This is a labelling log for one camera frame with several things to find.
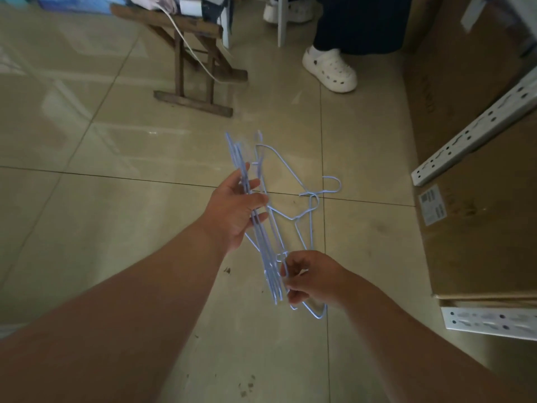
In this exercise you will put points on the white slotted metal shelf unit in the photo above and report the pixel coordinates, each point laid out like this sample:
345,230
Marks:
447,321

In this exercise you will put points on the person's right forearm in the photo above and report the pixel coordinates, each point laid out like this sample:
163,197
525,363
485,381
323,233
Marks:
411,352

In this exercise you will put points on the pink cloth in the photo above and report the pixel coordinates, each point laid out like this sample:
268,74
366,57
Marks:
155,2

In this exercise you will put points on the wooden folding stool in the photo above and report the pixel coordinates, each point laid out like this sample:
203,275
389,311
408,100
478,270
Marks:
193,104

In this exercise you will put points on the white power adapter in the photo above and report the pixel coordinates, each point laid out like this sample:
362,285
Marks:
191,8

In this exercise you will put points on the person's right hand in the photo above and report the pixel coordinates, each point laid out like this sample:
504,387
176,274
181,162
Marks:
321,281

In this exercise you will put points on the white shipping label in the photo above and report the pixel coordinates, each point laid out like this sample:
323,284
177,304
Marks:
431,205

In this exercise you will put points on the blue plastic packet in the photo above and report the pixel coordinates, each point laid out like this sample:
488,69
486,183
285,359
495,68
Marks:
75,4

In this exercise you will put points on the person's left hand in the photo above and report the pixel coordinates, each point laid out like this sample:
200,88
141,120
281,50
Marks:
230,214

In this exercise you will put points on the large brown cardboard box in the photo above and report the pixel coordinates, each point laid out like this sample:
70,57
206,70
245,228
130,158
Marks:
482,247

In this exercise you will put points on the white chair leg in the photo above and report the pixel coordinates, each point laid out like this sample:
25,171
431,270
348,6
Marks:
283,20
225,33

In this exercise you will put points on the person's left forearm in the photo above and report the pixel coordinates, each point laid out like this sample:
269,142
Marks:
105,331

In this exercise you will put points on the dark blue cloth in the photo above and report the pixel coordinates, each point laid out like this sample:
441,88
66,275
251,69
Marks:
214,12

